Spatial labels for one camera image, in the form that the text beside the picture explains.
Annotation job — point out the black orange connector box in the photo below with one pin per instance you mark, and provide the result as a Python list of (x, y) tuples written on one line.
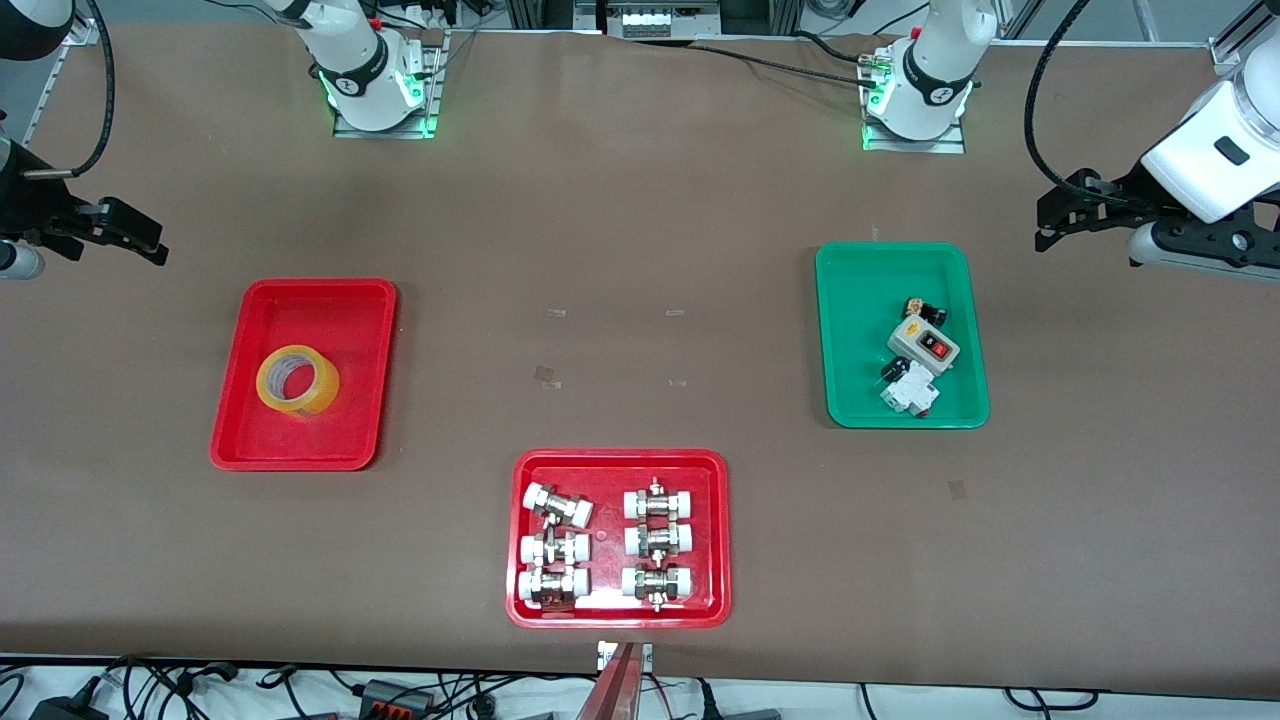
[(395, 695)]

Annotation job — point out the aluminium frame profile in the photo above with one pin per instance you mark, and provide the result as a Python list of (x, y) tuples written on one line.
[(540, 12)]

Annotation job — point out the white power strip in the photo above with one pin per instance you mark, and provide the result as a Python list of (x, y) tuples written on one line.
[(650, 18)]

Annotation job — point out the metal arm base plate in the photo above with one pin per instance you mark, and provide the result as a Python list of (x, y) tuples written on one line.
[(437, 90), (915, 146)]

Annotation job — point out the black power adapter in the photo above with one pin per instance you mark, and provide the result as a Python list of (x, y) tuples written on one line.
[(65, 710)]

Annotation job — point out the green plastic tray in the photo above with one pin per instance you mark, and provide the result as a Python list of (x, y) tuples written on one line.
[(855, 380)]

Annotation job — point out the red metal bar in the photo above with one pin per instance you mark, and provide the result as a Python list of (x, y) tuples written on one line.
[(615, 690)]

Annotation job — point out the aluminium table edge rail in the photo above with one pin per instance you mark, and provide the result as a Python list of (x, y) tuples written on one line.
[(50, 85), (1225, 50)]

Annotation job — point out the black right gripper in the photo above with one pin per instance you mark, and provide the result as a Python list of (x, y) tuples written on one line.
[(22, 200)]

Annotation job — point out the white metal pipe fitting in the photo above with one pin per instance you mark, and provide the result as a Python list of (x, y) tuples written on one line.
[(555, 548), (659, 503), (553, 583), (557, 505), (657, 582), (659, 540)]

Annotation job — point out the grey switch box red button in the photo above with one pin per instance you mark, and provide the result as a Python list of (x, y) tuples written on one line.
[(915, 342)]

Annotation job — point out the red plastic tray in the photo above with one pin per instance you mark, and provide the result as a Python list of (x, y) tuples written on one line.
[(612, 470), (350, 330)]

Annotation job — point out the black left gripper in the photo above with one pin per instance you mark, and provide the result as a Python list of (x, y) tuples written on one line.
[(1128, 195)]

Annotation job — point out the small printed marker plate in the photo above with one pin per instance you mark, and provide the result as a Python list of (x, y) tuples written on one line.
[(605, 655)]

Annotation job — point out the yellow packing tape roll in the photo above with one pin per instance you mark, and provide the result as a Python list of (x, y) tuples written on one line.
[(320, 395)]

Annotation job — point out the white circuit breaker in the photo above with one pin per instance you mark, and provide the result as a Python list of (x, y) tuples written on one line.
[(912, 392)]

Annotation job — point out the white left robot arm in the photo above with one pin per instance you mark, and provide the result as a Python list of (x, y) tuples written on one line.
[(940, 60)]

